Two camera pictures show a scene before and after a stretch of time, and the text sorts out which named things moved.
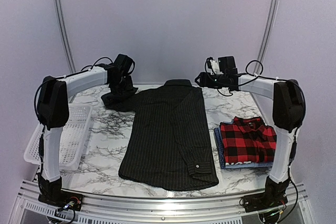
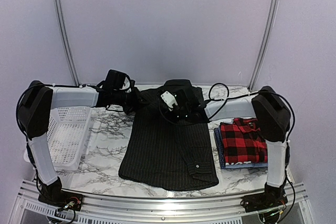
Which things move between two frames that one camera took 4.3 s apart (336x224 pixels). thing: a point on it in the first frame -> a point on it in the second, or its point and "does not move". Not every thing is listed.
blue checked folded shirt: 220,147 does not move
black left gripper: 128,87 -> 135,99
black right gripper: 204,81 -> 175,119
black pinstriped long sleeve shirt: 166,146 does not move
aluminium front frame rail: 107,208 does not move
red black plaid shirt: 245,139 does not move
